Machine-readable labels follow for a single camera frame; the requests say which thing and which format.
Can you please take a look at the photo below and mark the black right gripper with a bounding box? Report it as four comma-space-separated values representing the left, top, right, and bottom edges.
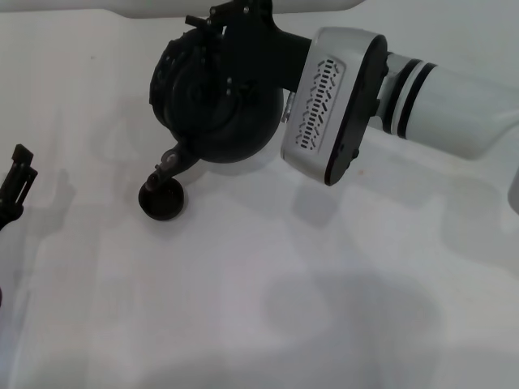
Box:
185, 0, 314, 105

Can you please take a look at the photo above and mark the black round teapot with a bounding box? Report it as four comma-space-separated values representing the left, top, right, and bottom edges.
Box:
146, 27, 284, 191

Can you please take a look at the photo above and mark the small dark teacup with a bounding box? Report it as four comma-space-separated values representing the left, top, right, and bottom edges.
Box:
137, 179, 187, 222

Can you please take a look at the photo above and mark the white rounded panel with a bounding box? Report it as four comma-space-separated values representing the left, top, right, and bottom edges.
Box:
115, 0, 366, 20

